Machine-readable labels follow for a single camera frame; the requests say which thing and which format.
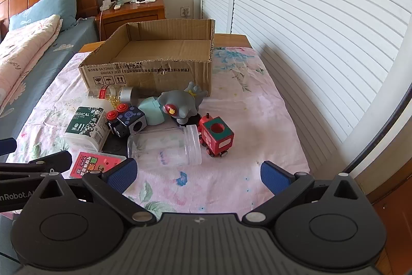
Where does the pink quilt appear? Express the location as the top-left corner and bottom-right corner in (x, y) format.
(0, 14), (63, 116)

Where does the blue bed sheet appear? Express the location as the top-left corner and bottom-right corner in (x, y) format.
(0, 17), (99, 140)

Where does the bottle of yellow capsules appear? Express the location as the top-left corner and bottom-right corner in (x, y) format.
(86, 86), (140, 103)

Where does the blue pillow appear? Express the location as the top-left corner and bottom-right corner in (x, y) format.
(8, 0), (79, 32)

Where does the brown cardboard box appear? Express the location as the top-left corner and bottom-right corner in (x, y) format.
(78, 19), (216, 97)

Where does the wooden nightstand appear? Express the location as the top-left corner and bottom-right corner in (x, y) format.
(95, 0), (166, 41)

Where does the pink floral cloth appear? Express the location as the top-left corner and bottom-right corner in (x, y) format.
(13, 45), (311, 214)

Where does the white green cotton swab box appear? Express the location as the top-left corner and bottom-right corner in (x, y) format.
(63, 98), (108, 150)

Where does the white cable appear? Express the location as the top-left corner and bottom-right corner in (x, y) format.
(98, 8), (107, 41)

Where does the grey elephant toy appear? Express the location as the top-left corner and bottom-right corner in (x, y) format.
(158, 81), (203, 127)

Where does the clear plastic jar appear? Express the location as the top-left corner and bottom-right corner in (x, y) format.
(127, 124), (202, 168)

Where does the mint green case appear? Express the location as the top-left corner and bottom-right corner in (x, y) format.
(138, 95), (168, 126)

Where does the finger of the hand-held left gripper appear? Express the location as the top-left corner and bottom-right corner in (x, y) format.
(0, 138), (17, 156)
(0, 152), (73, 179)

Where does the red toy car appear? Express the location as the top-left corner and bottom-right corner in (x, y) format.
(198, 114), (234, 158)

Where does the red card pack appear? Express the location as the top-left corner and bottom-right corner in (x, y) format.
(69, 151), (127, 179)

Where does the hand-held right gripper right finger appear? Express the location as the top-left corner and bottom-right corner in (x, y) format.
(241, 161), (369, 226)

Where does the dark blue fidget cube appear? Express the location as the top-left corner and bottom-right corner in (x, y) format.
(106, 104), (148, 138)

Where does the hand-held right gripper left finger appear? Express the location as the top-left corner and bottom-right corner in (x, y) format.
(24, 157), (154, 226)

